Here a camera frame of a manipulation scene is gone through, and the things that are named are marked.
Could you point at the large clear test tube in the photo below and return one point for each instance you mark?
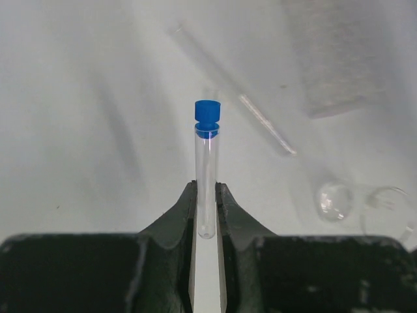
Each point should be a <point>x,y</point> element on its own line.
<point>227,85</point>

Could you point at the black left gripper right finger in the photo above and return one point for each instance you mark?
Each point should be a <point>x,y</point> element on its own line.
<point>264,272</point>

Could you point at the clear plastic well plate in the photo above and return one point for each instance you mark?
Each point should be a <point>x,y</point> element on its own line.
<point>337,58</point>

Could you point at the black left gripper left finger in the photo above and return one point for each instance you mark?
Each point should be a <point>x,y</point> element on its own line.
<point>147,271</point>

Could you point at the blue capped test tube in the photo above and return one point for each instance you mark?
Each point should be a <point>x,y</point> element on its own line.
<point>207,136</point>

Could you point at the small clear glass beaker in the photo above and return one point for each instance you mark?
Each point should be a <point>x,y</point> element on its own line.
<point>367,210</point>

